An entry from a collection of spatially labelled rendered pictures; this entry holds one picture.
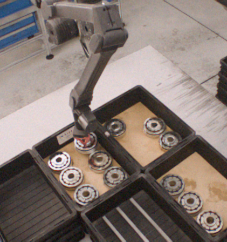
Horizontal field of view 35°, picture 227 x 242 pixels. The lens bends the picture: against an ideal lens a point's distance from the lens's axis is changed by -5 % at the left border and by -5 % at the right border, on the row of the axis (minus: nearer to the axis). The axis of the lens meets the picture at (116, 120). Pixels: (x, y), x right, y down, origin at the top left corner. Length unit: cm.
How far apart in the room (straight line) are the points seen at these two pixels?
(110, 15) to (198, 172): 79
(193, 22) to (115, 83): 195
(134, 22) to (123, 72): 176
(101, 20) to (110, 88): 105
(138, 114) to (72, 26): 77
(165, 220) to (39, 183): 56
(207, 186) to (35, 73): 230
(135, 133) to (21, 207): 61
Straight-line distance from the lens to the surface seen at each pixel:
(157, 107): 172
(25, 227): 153
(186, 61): 339
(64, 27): 225
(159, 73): 219
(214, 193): 153
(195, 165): 160
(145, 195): 151
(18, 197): 161
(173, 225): 145
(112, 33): 111
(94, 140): 162
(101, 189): 154
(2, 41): 332
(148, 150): 164
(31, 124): 202
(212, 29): 384
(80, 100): 138
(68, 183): 155
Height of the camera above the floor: 214
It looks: 48 degrees down
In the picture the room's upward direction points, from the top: 7 degrees counter-clockwise
